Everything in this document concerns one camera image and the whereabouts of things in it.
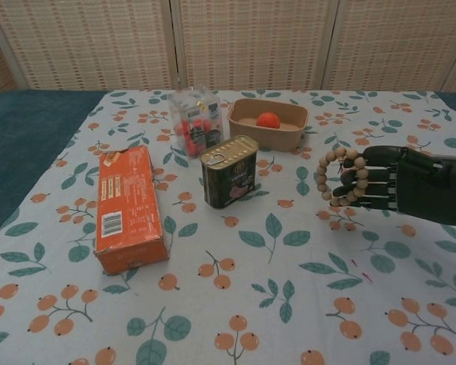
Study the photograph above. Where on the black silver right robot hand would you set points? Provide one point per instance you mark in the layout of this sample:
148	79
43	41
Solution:
433	190

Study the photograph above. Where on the brown paper tray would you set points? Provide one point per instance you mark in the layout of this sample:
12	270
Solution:
266	136

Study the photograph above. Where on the red orange ball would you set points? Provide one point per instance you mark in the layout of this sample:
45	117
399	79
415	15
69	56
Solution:
268	119

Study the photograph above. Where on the floral printed tablecloth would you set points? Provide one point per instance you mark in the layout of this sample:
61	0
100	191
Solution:
251	266

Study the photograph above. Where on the rectangular luncheon meat tin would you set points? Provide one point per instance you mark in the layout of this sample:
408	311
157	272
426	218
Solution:
228	178

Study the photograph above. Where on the clear plastic box red contents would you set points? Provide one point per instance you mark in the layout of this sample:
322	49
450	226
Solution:
197	121

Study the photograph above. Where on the orange cardboard box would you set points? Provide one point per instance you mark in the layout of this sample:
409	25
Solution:
129	201

